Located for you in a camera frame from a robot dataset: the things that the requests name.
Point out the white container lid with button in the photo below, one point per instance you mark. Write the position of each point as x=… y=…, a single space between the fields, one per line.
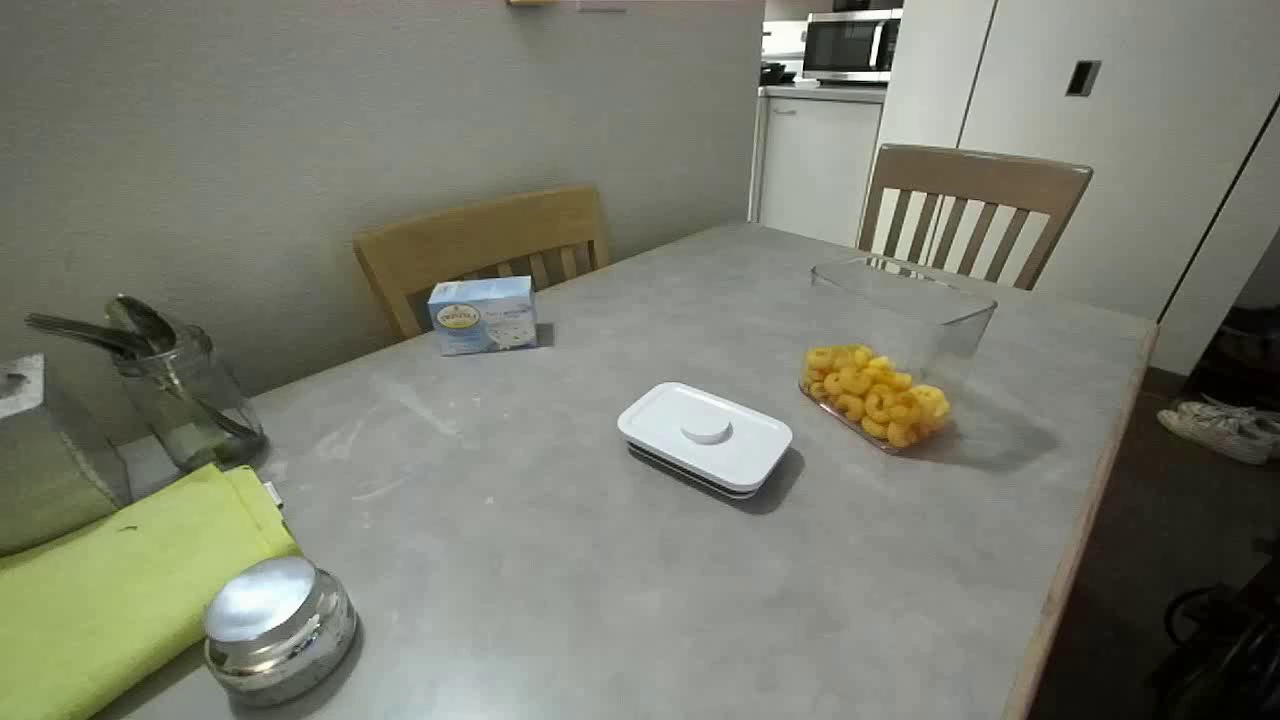
x=709 y=439

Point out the clear plastic storage container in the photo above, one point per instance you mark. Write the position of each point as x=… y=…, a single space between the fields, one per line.
x=919 y=317

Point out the light blue tea box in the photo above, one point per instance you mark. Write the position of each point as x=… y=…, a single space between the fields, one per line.
x=481 y=315

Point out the yellow cereal puffs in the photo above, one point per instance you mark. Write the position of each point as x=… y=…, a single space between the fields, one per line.
x=875 y=392

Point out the white kitchen cabinet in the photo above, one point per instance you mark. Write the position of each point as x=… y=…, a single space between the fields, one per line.
x=814 y=161

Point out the wooden chair at table end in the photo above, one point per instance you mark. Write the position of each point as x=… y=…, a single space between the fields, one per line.
x=971 y=215

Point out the microwave oven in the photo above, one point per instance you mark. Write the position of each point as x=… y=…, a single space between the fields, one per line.
x=855 y=45

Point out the shiny metal round tin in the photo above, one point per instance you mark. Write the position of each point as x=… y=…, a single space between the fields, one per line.
x=278 y=630

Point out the clear glass utensil jar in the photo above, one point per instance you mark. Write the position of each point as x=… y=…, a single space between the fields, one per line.
x=194 y=406

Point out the dark metal utensils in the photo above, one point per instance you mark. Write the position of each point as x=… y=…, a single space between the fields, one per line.
x=135 y=328

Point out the green cloth napkin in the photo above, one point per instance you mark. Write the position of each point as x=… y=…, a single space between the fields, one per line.
x=95 y=613

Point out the white sneaker on floor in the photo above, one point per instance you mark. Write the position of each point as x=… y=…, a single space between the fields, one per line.
x=1236 y=434

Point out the wooden chair by wall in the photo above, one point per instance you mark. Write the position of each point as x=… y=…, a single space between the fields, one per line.
x=548 y=237

